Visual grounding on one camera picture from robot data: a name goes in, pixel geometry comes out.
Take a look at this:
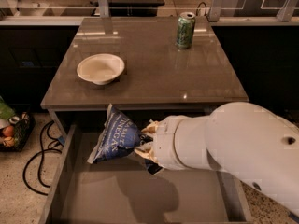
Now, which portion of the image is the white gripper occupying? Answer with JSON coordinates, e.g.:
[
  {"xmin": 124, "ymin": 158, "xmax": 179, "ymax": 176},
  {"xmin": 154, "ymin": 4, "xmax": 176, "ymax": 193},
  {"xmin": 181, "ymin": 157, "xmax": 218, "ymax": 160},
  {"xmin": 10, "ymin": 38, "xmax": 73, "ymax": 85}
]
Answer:
[{"xmin": 134, "ymin": 115, "xmax": 189, "ymax": 170}]

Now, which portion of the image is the blue chip bag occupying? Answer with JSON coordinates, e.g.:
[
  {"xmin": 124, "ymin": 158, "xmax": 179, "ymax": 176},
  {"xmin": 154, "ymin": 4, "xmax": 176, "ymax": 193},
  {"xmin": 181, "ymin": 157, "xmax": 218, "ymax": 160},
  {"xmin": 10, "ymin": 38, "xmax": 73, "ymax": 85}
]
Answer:
[{"xmin": 87, "ymin": 105, "xmax": 163, "ymax": 175}]

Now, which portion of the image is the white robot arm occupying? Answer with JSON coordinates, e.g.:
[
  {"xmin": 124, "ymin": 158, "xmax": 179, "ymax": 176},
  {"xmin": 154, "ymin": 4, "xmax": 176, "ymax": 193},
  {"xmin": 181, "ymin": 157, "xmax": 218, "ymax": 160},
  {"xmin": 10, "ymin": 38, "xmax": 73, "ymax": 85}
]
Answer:
[{"xmin": 135, "ymin": 102, "xmax": 299, "ymax": 216}]

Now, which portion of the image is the grey open drawer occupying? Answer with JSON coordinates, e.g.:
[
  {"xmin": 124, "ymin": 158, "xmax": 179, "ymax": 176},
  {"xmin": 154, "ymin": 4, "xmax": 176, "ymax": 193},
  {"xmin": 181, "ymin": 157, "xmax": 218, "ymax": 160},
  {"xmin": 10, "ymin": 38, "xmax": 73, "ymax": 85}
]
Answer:
[{"xmin": 38, "ymin": 111, "xmax": 252, "ymax": 224}]

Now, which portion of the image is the grey counter table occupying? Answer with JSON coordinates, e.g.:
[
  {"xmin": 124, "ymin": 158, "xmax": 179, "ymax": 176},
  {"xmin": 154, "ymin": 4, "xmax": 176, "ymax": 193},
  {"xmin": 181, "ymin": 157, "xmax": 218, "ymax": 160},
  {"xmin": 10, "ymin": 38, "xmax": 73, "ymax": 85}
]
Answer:
[{"xmin": 41, "ymin": 17, "xmax": 248, "ymax": 133}]

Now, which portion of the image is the green bag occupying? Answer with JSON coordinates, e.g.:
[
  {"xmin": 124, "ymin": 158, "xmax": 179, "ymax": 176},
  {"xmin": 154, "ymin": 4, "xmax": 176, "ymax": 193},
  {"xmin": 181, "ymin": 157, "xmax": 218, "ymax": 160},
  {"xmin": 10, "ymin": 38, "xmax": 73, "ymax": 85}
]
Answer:
[{"xmin": 0, "ymin": 96, "xmax": 15, "ymax": 119}]

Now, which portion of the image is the white paper bowl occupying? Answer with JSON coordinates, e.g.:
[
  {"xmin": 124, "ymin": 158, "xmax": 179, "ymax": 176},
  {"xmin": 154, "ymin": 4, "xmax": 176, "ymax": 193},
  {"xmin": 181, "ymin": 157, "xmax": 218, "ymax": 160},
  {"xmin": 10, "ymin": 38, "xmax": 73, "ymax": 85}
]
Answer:
[{"xmin": 77, "ymin": 53, "xmax": 125, "ymax": 85}]

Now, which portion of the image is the green soda can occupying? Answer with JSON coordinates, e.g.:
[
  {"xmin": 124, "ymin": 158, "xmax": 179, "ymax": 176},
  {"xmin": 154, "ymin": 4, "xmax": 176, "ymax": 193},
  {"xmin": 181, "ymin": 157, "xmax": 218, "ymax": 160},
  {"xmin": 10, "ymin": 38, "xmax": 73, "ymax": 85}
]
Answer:
[{"xmin": 176, "ymin": 12, "xmax": 195, "ymax": 49}]

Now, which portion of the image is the dark background desk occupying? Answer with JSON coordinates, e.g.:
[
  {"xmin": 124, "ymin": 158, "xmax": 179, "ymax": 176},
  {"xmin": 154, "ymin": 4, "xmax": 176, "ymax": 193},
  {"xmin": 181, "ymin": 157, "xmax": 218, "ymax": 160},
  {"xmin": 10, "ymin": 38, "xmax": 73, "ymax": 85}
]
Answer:
[{"xmin": 108, "ymin": 0, "xmax": 164, "ymax": 17}]

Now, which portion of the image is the orange fruit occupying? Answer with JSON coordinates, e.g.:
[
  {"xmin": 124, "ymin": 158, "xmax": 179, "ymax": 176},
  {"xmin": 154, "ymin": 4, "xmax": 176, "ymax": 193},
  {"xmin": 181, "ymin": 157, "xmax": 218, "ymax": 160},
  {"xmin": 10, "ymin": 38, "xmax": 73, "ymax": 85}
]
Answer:
[{"xmin": 2, "ymin": 125, "xmax": 14, "ymax": 137}]

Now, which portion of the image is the black floor cable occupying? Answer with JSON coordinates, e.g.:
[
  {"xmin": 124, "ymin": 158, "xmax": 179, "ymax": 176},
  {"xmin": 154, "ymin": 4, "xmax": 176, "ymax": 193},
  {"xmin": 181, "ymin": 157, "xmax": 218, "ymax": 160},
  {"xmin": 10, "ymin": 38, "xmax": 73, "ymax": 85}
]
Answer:
[{"xmin": 22, "ymin": 119, "xmax": 64, "ymax": 197}]

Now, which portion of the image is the black wire basket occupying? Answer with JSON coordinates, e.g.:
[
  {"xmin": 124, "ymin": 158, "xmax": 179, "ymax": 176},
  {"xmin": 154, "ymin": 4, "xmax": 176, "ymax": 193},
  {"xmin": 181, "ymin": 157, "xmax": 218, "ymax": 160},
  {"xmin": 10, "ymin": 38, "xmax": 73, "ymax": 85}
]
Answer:
[{"xmin": 0, "ymin": 112, "xmax": 35, "ymax": 152}]

